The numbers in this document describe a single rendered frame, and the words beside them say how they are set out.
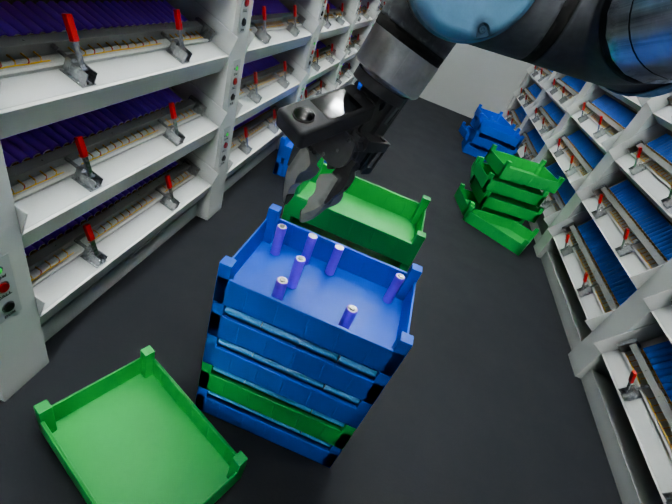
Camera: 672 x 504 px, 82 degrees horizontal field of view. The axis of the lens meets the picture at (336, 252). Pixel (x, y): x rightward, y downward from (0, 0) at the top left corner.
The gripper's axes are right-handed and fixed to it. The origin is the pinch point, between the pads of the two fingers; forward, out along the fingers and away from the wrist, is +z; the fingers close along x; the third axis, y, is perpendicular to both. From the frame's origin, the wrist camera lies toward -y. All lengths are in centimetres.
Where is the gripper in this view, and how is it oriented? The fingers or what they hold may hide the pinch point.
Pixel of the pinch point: (294, 206)
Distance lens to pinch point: 55.9
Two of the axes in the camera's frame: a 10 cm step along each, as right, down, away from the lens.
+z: -5.3, 6.9, 4.9
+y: 5.5, -1.6, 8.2
